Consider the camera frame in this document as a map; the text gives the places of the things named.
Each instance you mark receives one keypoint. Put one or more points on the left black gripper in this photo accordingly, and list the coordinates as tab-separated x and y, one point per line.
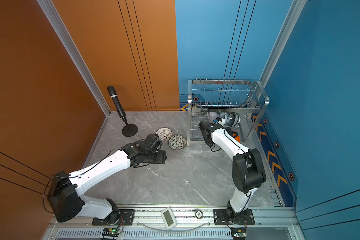
162	157

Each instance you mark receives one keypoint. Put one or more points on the dark flower-shaped bowl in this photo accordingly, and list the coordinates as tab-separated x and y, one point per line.
236	119

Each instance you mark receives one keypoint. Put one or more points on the orange bowl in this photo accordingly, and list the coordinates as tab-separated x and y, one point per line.
236	136

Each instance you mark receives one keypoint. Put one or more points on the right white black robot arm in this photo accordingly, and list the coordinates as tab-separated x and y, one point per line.
248	172

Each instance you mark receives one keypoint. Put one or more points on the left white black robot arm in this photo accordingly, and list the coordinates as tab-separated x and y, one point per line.
67	193

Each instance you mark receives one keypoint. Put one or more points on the steel two-tier dish rack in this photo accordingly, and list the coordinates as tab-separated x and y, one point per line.
246	98

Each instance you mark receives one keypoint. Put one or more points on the green floral patterned bowl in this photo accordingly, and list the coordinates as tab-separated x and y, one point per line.
177	142

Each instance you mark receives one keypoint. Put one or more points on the white red patterned bowl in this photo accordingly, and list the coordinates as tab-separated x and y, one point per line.
164	134

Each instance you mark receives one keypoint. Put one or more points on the black microphone on stand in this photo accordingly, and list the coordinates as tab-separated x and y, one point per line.
128	130

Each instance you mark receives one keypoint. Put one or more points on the white digital timer display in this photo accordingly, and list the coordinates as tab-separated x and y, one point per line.
169	218

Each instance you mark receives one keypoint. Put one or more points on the small round gauge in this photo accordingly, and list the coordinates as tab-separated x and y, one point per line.
199	214

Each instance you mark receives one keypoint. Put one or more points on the left circuit board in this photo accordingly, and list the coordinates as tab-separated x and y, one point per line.
111	234

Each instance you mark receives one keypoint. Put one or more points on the circuit board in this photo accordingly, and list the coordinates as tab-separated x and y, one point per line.
238	234
111	234

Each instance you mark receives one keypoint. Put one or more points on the right circuit board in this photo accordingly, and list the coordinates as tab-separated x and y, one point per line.
238	234

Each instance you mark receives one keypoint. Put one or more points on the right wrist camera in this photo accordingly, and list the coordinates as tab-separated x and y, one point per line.
220	121

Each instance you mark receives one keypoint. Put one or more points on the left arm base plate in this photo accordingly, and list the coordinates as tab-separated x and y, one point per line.
127	216

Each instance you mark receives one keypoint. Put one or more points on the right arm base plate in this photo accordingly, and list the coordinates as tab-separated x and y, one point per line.
220	216

